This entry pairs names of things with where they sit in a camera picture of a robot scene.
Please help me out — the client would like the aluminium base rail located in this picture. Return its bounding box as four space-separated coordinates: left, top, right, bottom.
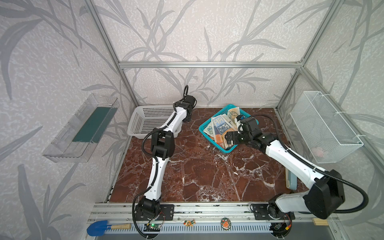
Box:
86 202 343 235

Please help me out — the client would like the small wooden block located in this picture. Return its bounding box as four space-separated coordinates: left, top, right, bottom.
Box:
312 218 329 226

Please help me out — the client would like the right black cable conduit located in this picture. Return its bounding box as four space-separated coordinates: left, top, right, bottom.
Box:
245 113 369 214

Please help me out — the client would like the blue toy shovel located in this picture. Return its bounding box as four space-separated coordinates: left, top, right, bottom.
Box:
87 220 132 237

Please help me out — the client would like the pink object in wire basket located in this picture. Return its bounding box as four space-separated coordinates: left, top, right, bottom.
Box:
311 147 327 158

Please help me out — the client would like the striped rabbit print towel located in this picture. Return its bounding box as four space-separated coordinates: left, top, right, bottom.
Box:
204 114 237 150

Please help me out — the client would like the clear acrylic wall shelf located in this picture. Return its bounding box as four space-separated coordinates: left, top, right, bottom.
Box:
43 94 120 163

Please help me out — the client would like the black cable conduit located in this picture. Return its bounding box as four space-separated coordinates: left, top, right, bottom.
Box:
131 85 190 239
245 113 369 214

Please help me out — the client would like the bear print towel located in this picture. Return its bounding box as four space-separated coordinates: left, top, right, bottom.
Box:
227 107 241 124

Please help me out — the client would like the small orange green sticker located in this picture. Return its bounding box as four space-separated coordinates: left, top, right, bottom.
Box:
184 220 196 227

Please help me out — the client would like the round orange green badge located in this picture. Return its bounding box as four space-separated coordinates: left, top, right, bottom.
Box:
221 218 232 231

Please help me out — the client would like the white perforated plastic basket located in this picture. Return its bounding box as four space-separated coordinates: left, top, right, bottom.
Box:
128 105 174 139

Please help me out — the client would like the white wire mesh basket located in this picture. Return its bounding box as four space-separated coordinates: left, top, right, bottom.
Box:
291 91 364 164

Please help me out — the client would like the left green circuit board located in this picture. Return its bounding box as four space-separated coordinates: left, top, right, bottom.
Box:
144 223 163 232

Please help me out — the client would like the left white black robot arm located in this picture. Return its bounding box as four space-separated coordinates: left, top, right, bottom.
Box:
133 94 197 219

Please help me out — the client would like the left black cable conduit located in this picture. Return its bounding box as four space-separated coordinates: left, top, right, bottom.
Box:
131 85 190 239

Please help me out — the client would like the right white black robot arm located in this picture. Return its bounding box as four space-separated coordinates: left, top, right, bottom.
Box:
225 117 345 219

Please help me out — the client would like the light blue sponge block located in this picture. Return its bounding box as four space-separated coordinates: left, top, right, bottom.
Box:
286 168 298 191

